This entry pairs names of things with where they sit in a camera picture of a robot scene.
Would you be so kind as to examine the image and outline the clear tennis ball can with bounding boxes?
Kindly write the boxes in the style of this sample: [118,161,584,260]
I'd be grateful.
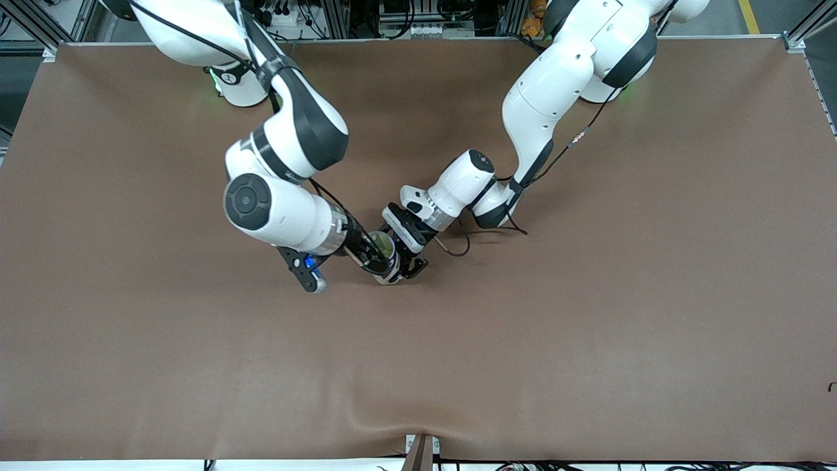
[363,230,401,285]

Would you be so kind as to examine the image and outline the brown table mat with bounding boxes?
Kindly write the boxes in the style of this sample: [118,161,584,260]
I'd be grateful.
[0,37,837,462]

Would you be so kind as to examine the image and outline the white power strip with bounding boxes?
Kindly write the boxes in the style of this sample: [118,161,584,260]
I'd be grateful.
[407,23,462,39]

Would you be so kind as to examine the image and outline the socket strip with black plugs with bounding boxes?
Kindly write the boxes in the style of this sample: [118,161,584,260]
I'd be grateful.
[258,0,308,28]

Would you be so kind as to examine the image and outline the orange netted bag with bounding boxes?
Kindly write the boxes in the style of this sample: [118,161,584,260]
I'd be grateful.
[521,0,547,38]

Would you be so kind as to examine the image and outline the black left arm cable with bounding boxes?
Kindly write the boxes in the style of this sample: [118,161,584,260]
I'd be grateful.
[435,0,677,257]

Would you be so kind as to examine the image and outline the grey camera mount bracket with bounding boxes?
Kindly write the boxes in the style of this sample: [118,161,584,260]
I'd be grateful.
[404,433,441,471]

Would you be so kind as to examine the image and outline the aluminium frame rail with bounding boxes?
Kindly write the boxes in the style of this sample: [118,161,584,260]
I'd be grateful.
[781,0,837,139]
[0,0,99,53]

